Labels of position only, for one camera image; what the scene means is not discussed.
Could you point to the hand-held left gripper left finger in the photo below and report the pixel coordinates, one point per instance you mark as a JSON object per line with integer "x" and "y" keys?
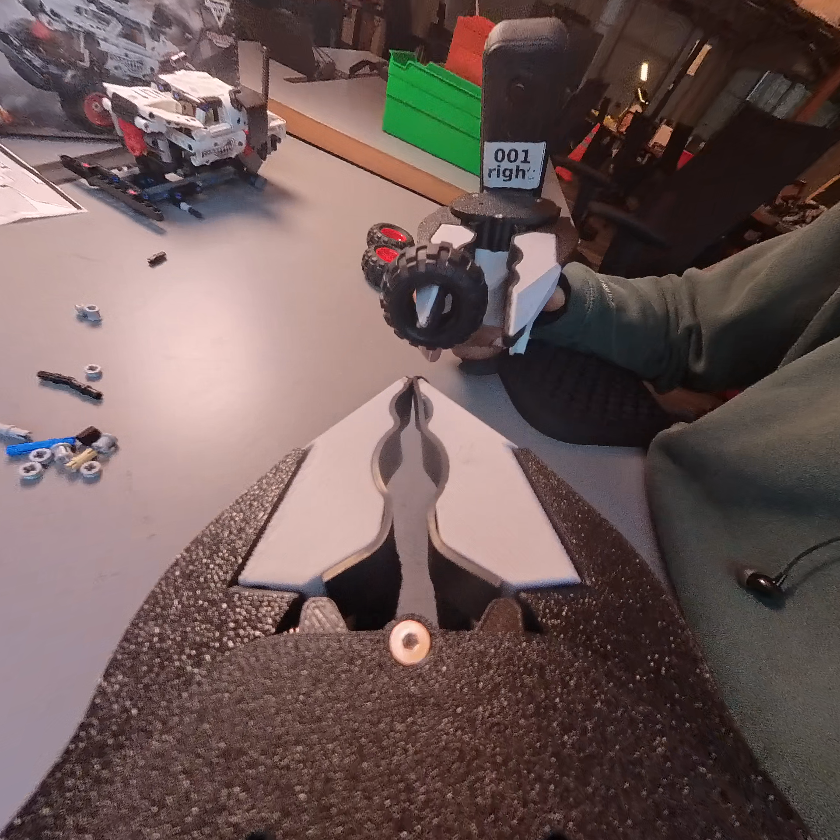
{"x": 322, "y": 525}

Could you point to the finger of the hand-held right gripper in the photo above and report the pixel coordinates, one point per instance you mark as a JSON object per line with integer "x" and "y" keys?
{"x": 453, "y": 236}
{"x": 532, "y": 282}

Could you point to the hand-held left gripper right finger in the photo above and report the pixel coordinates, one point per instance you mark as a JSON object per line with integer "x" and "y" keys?
{"x": 512, "y": 525}

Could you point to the black lego wheel red hub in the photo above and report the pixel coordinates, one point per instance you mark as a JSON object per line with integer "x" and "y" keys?
{"x": 400, "y": 295}
{"x": 390, "y": 236}
{"x": 379, "y": 265}

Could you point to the white lego truck model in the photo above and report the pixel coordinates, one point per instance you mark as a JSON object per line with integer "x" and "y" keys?
{"x": 197, "y": 125}

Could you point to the white printed sticker sheet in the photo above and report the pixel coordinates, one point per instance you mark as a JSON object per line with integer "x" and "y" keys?
{"x": 26, "y": 190}

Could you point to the person's right forearm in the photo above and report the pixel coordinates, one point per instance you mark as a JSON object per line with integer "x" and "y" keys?
{"x": 683, "y": 309}

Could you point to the small tan lego piece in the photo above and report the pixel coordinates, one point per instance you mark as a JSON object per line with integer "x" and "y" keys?
{"x": 85, "y": 453}

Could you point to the small blue lego piece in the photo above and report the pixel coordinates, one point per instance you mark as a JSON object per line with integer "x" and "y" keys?
{"x": 40, "y": 446}

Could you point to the small grey lego piece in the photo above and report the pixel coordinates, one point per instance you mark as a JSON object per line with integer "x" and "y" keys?
{"x": 30, "y": 470}

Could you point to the small white lego piece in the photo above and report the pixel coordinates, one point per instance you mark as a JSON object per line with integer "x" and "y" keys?
{"x": 13, "y": 431}

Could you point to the lego set box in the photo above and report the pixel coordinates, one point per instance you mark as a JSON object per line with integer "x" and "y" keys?
{"x": 66, "y": 53}

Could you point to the red plastic bin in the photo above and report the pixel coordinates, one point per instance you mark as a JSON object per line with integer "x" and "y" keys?
{"x": 469, "y": 46}

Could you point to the green plastic bin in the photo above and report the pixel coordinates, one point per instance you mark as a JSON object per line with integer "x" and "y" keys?
{"x": 433, "y": 112}

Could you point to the black quilted chair armrest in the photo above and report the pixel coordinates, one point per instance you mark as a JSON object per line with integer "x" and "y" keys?
{"x": 591, "y": 387}

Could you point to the black office chair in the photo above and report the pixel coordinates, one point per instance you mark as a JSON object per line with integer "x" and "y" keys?
{"x": 709, "y": 171}

